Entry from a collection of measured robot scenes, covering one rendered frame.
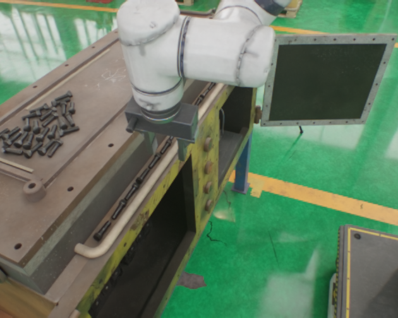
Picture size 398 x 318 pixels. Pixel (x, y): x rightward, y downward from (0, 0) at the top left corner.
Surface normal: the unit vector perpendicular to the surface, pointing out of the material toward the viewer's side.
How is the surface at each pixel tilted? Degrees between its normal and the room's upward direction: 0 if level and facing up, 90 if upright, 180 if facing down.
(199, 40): 47
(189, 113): 15
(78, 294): 0
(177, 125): 104
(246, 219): 0
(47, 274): 90
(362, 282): 0
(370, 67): 90
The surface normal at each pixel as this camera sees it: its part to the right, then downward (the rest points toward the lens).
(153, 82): 0.03, 0.86
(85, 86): -0.03, -0.73
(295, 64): 0.01, 0.68
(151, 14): -0.08, -0.41
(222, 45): -0.12, 0.05
